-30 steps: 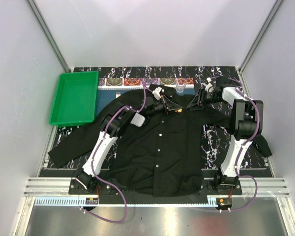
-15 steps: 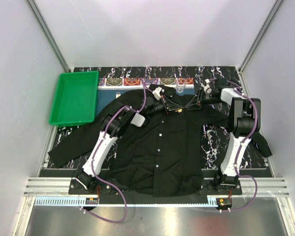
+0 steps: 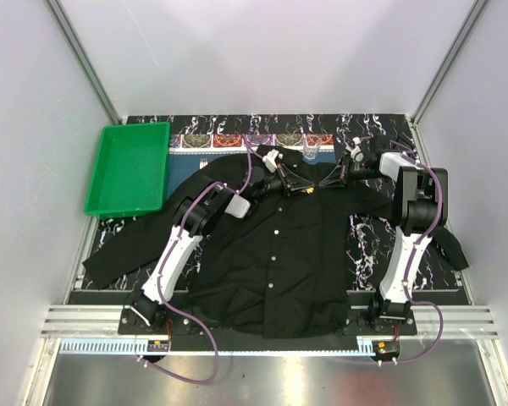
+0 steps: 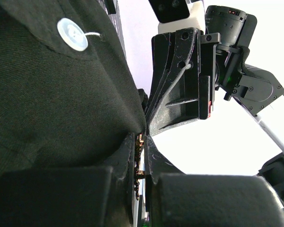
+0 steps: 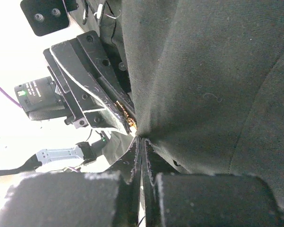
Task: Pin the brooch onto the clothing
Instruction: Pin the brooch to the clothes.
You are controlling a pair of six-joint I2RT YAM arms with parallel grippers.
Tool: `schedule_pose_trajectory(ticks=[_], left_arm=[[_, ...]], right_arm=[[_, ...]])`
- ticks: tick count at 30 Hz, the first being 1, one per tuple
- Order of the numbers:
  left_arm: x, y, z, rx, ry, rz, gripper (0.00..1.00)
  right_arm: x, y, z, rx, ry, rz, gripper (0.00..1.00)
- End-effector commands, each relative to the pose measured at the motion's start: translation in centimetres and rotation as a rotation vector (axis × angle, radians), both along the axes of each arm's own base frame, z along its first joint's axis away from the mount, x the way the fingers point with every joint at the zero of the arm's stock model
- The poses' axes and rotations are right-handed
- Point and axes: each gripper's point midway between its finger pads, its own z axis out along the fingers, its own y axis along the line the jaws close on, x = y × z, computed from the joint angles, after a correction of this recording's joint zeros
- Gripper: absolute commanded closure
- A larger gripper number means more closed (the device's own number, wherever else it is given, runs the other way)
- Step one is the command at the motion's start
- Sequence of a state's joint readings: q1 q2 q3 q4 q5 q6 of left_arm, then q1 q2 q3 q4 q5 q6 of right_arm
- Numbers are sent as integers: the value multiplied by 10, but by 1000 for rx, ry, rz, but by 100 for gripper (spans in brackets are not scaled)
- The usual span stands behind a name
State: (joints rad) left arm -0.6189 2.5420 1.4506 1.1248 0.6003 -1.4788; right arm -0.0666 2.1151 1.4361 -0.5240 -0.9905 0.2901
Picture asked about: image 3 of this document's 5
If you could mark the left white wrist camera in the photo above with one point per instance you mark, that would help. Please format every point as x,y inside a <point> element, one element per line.
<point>271,160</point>

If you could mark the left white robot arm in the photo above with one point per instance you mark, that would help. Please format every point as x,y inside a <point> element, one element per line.
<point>195,218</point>

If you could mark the clear drinking glass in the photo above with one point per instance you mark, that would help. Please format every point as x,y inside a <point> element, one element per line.
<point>311,146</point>

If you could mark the green plastic tray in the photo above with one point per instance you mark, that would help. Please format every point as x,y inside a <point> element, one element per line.
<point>129,176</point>

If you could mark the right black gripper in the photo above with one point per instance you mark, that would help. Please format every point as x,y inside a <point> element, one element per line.
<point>339,175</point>

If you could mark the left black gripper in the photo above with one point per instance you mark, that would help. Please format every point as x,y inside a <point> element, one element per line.
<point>289,183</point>

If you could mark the blue patterned placemat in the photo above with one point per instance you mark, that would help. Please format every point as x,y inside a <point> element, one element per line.
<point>238,157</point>

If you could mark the silver fork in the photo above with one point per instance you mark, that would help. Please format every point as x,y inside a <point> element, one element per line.
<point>202,162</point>

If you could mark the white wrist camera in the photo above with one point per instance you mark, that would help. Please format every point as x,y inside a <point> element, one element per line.
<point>355,150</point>
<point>271,160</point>

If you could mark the black button shirt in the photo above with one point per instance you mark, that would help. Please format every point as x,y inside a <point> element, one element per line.
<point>281,272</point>

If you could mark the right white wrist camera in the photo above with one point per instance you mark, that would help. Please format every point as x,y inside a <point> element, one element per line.
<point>355,150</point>

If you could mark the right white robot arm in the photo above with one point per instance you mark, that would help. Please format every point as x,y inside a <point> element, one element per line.
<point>418,209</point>

